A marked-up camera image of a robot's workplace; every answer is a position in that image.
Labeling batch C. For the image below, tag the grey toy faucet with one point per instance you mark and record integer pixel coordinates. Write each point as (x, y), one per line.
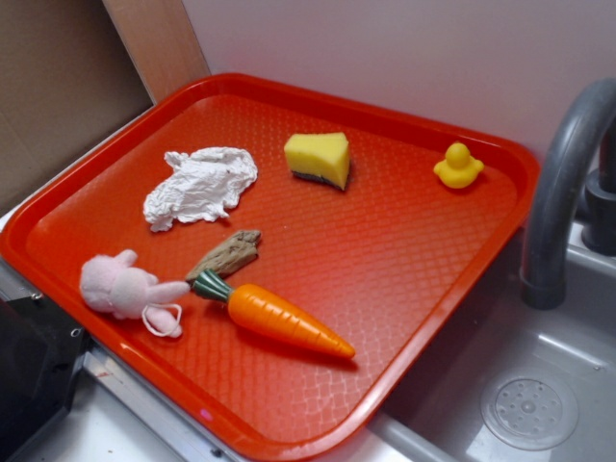
(578, 176)

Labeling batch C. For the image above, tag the brown cardboard panel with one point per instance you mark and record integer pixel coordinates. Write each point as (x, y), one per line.
(67, 83)

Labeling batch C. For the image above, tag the grey toy sink basin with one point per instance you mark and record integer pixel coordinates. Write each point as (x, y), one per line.
(505, 382)

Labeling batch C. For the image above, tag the orange plastic toy carrot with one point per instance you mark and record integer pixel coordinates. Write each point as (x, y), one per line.
(267, 314)

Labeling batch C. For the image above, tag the pink plush bunny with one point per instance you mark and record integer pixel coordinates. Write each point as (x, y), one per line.
(114, 285)

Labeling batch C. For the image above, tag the yellow sponge with dark base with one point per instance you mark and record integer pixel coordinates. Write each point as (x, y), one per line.
(320, 157)

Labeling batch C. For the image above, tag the red plastic tray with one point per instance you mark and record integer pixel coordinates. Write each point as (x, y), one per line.
(383, 263)

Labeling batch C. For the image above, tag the crumpled white paper towel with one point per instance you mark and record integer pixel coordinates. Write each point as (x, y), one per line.
(203, 185)

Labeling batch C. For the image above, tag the yellow rubber duck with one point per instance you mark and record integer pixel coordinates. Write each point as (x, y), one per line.
(459, 168)

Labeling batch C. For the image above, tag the brown driftwood piece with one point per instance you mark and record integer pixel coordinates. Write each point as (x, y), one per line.
(232, 255)

